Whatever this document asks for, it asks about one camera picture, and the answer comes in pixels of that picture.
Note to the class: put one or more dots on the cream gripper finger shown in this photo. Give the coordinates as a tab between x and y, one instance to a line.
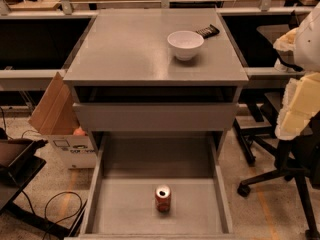
301	102

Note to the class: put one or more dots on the red coke can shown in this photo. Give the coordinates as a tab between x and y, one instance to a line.
163	198

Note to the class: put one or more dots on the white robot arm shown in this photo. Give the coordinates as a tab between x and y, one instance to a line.
306	51

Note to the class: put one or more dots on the grey drawer cabinet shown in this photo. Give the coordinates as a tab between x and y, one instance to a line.
125	59

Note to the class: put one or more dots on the open grey middle drawer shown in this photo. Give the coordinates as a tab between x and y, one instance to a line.
121	201

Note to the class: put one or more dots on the grey top drawer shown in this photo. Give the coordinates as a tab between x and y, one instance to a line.
155	117

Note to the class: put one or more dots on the black office chair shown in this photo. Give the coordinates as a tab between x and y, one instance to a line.
297	159

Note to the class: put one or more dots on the black snack bar packet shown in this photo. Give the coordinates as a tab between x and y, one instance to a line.
208	32

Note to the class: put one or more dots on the white bowl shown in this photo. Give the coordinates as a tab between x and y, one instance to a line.
185	44

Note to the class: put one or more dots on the white cardboard box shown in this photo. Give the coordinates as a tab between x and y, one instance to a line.
75	151

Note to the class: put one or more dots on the brown cardboard flap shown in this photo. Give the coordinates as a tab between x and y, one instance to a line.
54	114

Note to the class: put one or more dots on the black equipment on left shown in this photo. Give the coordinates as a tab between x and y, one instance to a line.
18	166

